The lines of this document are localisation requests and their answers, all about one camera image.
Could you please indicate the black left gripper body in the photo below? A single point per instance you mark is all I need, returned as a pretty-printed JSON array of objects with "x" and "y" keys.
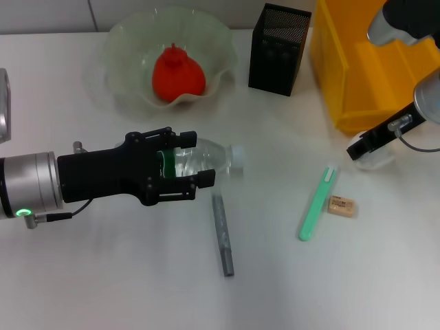
[{"x": 103, "y": 175}]

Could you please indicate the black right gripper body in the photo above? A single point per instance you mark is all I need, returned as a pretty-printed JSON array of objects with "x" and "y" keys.
[{"x": 385, "y": 132}]

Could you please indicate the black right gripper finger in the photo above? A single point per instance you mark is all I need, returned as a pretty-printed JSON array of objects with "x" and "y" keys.
[{"x": 358, "y": 149}]

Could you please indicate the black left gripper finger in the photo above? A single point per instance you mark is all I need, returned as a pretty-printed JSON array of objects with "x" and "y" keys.
[
  {"x": 187, "y": 138},
  {"x": 205, "y": 179}
]

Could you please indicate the clear water bottle green label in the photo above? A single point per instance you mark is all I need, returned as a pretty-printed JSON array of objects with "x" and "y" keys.
[{"x": 209, "y": 158}]

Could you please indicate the white paper ball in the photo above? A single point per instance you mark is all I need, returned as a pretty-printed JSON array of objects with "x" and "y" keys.
[{"x": 378, "y": 161}]

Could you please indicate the red pear-shaped fruit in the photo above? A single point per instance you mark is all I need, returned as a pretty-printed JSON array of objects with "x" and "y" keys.
[{"x": 178, "y": 75}]

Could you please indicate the mint green pen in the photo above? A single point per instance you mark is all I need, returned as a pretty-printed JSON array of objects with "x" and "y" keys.
[{"x": 318, "y": 203}]

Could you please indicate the beige eraser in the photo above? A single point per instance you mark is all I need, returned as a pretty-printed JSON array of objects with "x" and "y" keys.
[{"x": 342, "y": 206}]

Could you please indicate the pale green glass fruit plate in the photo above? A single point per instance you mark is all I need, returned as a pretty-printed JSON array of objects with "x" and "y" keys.
[{"x": 130, "y": 51}]

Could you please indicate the black mesh pen holder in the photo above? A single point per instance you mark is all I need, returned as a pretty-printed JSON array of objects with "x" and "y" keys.
[{"x": 275, "y": 62}]

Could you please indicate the grey metal bar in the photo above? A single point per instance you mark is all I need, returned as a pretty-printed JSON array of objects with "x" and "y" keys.
[{"x": 222, "y": 233}]

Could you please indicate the yellow plastic bin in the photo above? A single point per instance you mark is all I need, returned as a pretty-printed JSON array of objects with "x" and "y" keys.
[{"x": 330, "y": 51}]

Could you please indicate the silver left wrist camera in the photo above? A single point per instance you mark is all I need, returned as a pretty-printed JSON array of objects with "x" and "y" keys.
[{"x": 4, "y": 103}]

